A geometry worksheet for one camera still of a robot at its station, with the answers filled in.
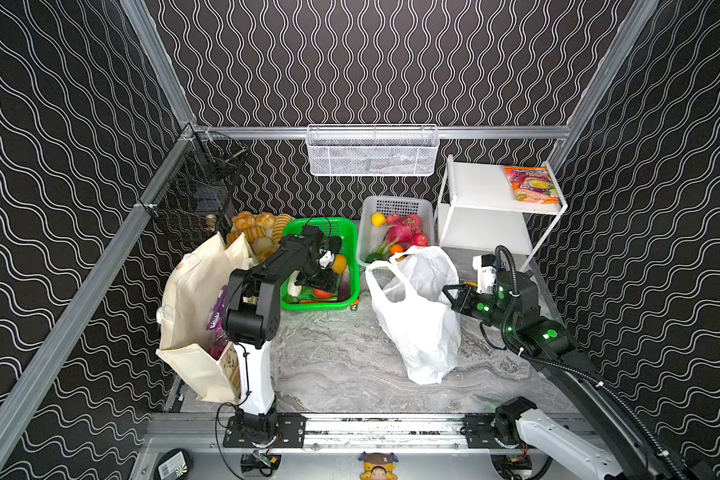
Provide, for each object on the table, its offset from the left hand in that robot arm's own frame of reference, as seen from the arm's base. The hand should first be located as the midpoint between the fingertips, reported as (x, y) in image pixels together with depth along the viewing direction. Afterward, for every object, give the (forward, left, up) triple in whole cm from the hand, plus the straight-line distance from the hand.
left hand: (333, 288), depth 97 cm
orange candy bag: (+14, -55, +30) cm, 65 cm away
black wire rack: (+16, +44, +22) cm, 52 cm away
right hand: (-12, -31, +18) cm, 38 cm away
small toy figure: (-46, -15, -3) cm, 49 cm away
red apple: (+17, -29, +5) cm, 34 cm away
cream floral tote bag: (-14, +33, +17) cm, 40 cm away
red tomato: (-2, +3, -1) cm, 4 cm away
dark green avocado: (+13, -12, 0) cm, 18 cm away
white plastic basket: (+27, -12, -3) cm, 30 cm away
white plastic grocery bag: (-20, -23, +18) cm, 36 cm away
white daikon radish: (-1, +13, 0) cm, 13 cm away
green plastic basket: (+24, -3, +3) cm, 24 cm away
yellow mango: (+9, -1, +1) cm, 9 cm away
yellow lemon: (+33, -14, 0) cm, 36 cm away
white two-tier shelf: (+8, -40, +25) cm, 48 cm away
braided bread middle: (+25, +29, +1) cm, 38 cm away
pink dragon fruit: (+21, -23, +7) cm, 32 cm away
